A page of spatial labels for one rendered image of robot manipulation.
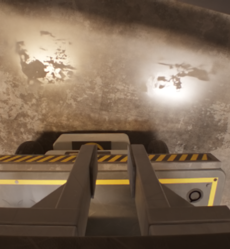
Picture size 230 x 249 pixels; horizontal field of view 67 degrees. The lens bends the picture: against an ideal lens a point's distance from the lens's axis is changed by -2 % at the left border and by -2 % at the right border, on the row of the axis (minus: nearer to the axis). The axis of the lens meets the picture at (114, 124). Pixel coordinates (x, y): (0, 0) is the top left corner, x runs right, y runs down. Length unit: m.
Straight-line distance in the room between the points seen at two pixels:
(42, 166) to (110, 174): 0.16
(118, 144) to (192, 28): 0.49
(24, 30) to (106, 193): 0.61
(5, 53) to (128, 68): 0.46
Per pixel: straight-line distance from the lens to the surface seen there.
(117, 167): 0.42
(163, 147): 0.63
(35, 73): 0.74
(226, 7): 0.48
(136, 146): 0.15
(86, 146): 0.15
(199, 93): 0.77
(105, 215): 0.50
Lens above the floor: 0.68
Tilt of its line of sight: 74 degrees down
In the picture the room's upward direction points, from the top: 177 degrees clockwise
